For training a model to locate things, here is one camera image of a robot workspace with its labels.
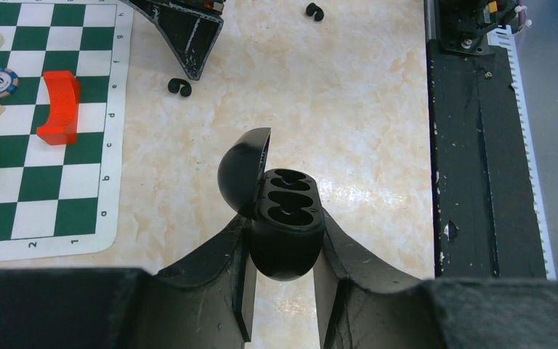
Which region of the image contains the black earbud case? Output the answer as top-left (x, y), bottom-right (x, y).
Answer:
top-left (217, 127), bottom-right (326, 281)

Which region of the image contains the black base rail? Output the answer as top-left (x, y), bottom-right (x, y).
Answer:
top-left (424, 1), bottom-right (557, 280)

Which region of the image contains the black earbud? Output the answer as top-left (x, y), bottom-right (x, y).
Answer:
top-left (305, 2), bottom-right (325, 22)
top-left (167, 78), bottom-right (192, 97)

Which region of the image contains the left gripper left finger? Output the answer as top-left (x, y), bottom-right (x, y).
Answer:
top-left (0, 215), bottom-right (256, 348)

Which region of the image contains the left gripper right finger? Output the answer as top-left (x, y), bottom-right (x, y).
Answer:
top-left (313, 214), bottom-right (558, 348)

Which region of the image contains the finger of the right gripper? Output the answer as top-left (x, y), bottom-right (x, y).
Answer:
top-left (124, 0), bottom-right (225, 81)

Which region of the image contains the green white chessboard mat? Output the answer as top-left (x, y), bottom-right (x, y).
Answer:
top-left (0, 1), bottom-right (133, 262)

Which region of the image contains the red arch block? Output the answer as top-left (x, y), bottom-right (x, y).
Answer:
top-left (36, 71), bottom-right (81, 145)

